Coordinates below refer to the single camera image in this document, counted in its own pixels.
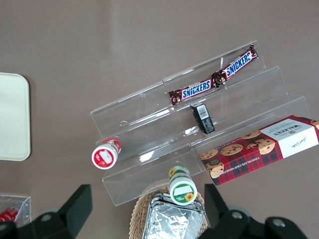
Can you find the beige rectangular tray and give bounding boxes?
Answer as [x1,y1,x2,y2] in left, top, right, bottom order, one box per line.
[0,72,31,162]

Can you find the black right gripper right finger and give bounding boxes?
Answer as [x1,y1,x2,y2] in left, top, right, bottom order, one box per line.
[204,183,250,239]

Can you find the clear acrylic bottle rack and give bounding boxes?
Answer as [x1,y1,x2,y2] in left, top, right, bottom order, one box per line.
[0,195,32,226]

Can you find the red tartan Walkers cookie box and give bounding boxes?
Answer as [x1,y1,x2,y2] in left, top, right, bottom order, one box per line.
[199,114,319,187]

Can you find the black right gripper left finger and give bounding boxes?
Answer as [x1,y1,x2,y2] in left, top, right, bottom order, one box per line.
[32,184,93,239]

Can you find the red lid white cup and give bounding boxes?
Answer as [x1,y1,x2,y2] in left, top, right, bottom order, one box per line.
[91,137,123,170]

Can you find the Snickers chocolate bar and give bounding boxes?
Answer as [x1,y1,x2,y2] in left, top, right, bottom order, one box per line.
[167,79,218,105]
[211,44,258,87]

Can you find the small black carton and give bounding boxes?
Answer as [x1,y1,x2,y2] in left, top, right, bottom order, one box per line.
[189,103,216,135]

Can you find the green lid white cup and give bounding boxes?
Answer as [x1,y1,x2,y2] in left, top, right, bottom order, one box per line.
[167,165,198,206]

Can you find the clear acrylic stepped stand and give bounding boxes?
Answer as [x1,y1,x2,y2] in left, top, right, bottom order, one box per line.
[89,39,313,208]

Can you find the red Coca-Cola bottle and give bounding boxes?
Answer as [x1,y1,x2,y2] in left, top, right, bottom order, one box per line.
[0,206,20,225]

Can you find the oval light wicker basket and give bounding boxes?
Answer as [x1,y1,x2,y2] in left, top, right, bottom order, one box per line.
[128,185,210,239]

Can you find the stacked aluminium foil containers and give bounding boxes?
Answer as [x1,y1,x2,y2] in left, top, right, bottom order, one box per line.
[143,192,205,239]

